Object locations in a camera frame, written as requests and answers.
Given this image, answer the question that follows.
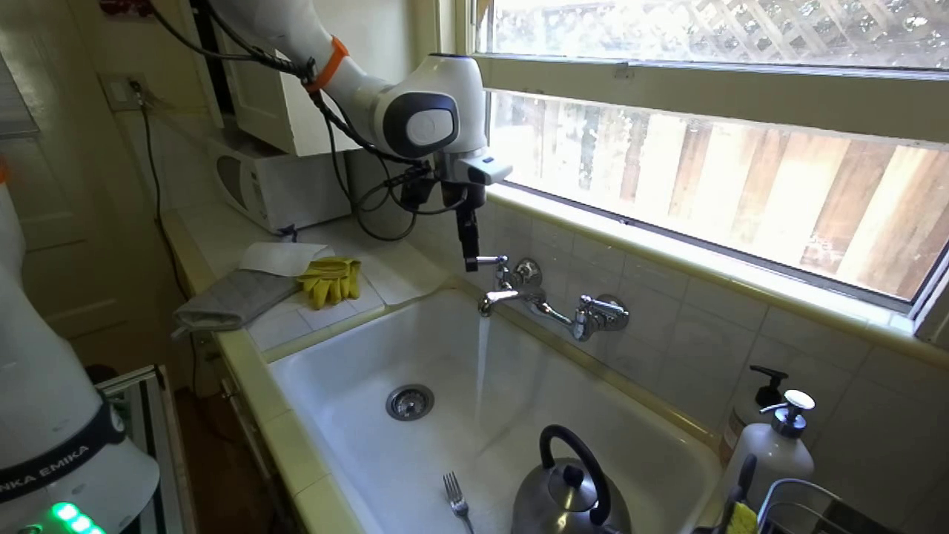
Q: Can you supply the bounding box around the red wall object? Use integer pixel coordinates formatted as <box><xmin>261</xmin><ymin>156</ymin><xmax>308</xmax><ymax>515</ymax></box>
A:
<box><xmin>96</xmin><ymin>0</ymin><xmax>157</xmax><ymax>20</ymax></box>

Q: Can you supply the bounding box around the yellow sponge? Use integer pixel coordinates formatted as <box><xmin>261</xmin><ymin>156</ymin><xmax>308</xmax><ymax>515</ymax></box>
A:
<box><xmin>728</xmin><ymin>498</ymin><xmax>764</xmax><ymax>534</ymax></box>

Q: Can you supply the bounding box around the white ceramic sink basin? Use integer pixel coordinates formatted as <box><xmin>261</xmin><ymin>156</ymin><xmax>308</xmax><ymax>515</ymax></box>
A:
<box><xmin>264</xmin><ymin>284</ymin><xmax>728</xmax><ymax>534</ymax></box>

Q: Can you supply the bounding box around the white pump soap bottle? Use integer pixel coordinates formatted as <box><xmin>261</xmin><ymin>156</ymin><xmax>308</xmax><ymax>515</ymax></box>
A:
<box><xmin>724</xmin><ymin>385</ymin><xmax>818</xmax><ymax>518</ymax></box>

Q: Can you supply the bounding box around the wall power outlet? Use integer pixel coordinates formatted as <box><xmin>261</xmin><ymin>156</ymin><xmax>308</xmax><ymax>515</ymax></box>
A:
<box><xmin>102</xmin><ymin>70</ymin><xmax>151</xmax><ymax>115</ymax></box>

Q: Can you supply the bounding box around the steel kettle with black handle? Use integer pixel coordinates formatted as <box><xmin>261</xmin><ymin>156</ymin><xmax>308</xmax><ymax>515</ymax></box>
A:
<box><xmin>507</xmin><ymin>422</ymin><xmax>636</xmax><ymax>534</ymax></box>

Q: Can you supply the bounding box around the white wall cabinet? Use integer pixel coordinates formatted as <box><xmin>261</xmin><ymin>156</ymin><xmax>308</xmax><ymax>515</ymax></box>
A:
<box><xmin>208</xmin><ymin>0</ymin><xmax>399</xmax><ymax>161</ymax></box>

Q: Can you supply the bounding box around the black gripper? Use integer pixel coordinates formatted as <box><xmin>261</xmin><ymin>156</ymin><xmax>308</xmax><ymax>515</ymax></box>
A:
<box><xmin>452</xmin><ymin>152</ymin><xmax>516</xmax><ymax>275</ymax></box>

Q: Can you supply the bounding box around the chrome wall tap with spout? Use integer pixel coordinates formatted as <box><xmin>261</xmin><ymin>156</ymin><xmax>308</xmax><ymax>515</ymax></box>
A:
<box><xmin>477</xmin><ymin>254</ymin><xmax>608</xmax><ymax>343</ymax></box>

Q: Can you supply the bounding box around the running water stream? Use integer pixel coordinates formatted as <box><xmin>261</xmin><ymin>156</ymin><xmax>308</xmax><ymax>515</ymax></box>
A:
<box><xmin>473</xmin><ymin>306</ymin><xmax>500</xmax><ymax>425</ymax></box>

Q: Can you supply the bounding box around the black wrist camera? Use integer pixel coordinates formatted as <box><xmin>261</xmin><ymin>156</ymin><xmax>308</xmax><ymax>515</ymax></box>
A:
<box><xmin>399</xmin><ymin>161</ymin><xmax>446</xmax><ymax>214</ymax></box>

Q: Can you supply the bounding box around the grey folded towel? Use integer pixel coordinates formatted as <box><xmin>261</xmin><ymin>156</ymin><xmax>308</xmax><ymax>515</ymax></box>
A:
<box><xmin>169</xmin><ymin>265</ymin><xmax>304</xmax><ymax>340</ymax></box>

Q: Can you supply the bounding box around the white window frame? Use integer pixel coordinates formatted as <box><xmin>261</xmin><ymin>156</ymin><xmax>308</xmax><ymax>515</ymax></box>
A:
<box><xmin>436</xmin><ymin>0</ymin><xmax>949</xmax><ymax>349</ymax></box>

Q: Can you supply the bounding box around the black pump dispenser bottle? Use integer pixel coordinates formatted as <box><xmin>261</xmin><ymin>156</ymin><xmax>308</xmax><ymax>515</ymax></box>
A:
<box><xmin>734</xmin><ymin>361</ymin><xmax>792</xmax><ymax>438</ymax></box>

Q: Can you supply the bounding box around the metal sink drain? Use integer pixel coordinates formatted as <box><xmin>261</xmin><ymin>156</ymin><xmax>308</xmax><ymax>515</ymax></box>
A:
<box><xmin>384</xmin><ymin>380</ymin><xmax>440</xmax><ymax>425</ymax></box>

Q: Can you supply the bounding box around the white metal stand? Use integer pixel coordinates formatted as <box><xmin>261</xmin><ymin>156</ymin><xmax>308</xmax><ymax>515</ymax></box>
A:
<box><xmin>96</xmin><ymin>361</ymin><xmax>200</xmax><ymax>534</ymax></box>

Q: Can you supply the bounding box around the black wall power cable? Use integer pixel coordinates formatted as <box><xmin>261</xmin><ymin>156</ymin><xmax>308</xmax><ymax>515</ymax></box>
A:
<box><xmin>130</xmin><ymin>79</ymin><xmax>193</xmax><ymax>300</ymax></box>

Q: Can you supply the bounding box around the wire dish rack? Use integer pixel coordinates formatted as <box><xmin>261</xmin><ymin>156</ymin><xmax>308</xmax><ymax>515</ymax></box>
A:
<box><xmin>753</xmin><ymin>474</ymin><xmax>906</xmax><ymax>534</ymax></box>

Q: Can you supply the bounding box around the metal fork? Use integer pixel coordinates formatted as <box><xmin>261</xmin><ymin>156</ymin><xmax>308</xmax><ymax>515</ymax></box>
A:
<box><xmin>440</xmin><ymin>468</ymin><xmax>480</xmax><ymax>534</ymax></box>

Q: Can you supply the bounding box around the wooden fence outside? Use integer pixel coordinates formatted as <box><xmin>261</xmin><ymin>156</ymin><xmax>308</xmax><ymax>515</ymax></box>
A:
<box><xmin>489</xmin><ymin>90</ymin><xmax>949</xmax><ymax>303</ymax></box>

